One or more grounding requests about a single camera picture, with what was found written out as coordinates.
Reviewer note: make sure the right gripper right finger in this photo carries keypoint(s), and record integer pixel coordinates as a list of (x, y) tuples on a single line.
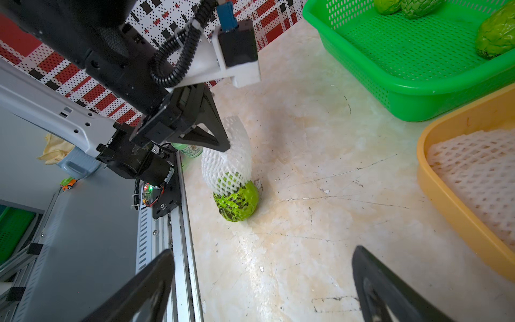
[(383, 296)]

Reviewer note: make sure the yellow tray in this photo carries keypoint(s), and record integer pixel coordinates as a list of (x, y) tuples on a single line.
[(466, 169)]

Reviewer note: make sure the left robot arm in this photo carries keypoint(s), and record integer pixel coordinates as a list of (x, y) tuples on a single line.
[(116, 78)]

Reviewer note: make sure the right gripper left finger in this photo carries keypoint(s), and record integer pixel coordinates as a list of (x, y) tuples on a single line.
[(145, 295)]

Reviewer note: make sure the green basket with apples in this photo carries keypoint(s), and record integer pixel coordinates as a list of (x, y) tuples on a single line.
[(417, 69)]

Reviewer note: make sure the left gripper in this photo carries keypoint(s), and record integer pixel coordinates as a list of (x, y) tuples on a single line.
[(185, 112)]

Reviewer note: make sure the green custard apple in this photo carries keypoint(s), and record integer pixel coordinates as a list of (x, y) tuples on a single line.
[(387, 7)]

